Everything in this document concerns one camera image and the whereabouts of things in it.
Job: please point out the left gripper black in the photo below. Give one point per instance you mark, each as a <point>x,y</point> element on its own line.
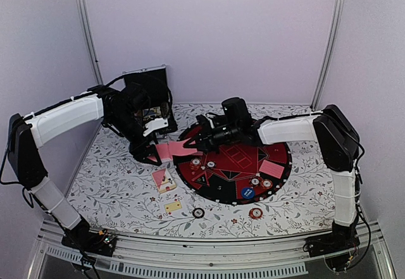
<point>135,150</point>

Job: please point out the right aluminium frame post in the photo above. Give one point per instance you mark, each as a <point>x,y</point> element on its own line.
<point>328,54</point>

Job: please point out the blue small blind button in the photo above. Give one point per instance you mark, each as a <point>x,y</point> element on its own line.
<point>247,193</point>

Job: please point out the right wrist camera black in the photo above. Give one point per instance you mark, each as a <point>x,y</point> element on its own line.
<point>235,109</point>

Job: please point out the red chips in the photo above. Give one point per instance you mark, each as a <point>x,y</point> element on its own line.
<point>266,184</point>
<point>195,164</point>

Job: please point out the left aluminium frame post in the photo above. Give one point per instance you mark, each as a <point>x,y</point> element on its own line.
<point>89,41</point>

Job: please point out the aluminium frame post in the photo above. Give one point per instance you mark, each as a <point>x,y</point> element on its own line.
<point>328,54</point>
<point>89,41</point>

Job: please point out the red cards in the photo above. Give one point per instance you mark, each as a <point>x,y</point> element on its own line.
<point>271,169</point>

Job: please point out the aluminium poker case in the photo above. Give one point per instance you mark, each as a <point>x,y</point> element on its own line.
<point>154,82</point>

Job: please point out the round red black poker mat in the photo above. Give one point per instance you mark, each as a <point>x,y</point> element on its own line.
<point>236,165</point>

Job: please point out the orange red chip stack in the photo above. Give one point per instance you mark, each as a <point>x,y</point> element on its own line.
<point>255,213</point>

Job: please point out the black chips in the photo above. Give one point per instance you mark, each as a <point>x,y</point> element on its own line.
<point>210,164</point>
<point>255,182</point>

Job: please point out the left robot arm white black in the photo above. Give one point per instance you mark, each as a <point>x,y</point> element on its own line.
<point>116,109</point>

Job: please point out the front aluminium rail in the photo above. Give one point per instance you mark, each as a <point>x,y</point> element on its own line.
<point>147,256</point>

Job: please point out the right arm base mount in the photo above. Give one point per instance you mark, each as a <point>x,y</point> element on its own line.
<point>343,250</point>

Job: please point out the two of diamonds card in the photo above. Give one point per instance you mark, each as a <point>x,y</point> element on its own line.
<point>172,206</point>

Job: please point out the right chip roll in case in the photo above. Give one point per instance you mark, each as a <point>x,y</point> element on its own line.
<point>165,109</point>

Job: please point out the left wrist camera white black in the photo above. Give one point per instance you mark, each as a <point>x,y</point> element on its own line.
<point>154,125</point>

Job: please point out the triangular all in marker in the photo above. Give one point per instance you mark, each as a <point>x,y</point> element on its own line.
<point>202,180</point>

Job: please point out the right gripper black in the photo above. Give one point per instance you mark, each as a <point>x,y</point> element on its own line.
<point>207,138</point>

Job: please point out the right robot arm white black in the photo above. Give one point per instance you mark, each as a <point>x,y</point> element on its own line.
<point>338,141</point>

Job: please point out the blue card deck in case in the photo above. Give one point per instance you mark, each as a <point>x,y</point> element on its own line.
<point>151,114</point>

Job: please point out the floral table cloth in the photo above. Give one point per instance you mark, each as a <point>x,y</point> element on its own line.
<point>112,190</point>

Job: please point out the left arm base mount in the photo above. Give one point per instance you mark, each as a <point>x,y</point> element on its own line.
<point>101,243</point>

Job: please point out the black brown chip stack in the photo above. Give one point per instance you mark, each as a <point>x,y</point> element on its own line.
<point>198,213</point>

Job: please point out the card box with ace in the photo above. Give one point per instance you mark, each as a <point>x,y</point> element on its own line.
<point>163,180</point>

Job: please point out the red backed card deck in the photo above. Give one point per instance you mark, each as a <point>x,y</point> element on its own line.
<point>164,153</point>

